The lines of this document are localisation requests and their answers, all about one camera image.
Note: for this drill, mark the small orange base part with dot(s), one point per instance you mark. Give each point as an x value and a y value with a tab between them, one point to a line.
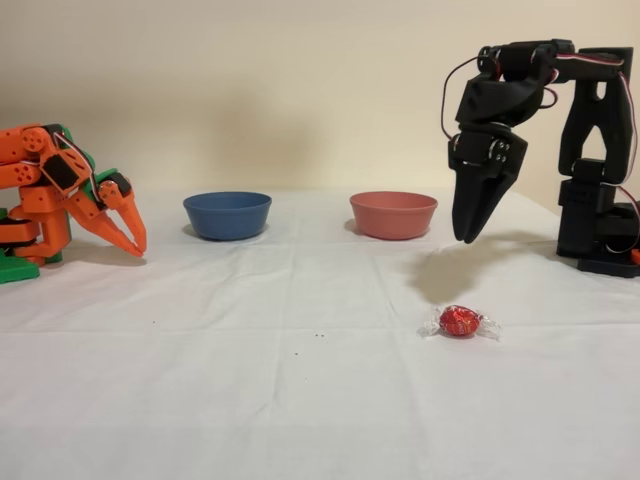
636	255

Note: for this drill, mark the white tablecloth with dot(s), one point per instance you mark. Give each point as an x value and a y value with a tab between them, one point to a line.
300	400

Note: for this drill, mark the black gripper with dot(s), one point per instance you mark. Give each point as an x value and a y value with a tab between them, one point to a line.
481	150

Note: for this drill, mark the blue bowl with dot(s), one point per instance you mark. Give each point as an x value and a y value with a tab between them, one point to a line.
227	220

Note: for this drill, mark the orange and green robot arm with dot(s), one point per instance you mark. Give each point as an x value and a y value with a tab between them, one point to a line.
40	200

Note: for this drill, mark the red bowl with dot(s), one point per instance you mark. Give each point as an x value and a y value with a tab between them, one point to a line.
392	220

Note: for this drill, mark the red candy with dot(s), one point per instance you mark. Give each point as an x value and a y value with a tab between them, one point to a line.
457	321

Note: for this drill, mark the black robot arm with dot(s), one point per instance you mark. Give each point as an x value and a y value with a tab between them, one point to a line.
595	125

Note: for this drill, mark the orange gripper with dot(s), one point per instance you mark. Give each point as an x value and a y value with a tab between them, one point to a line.
116	201

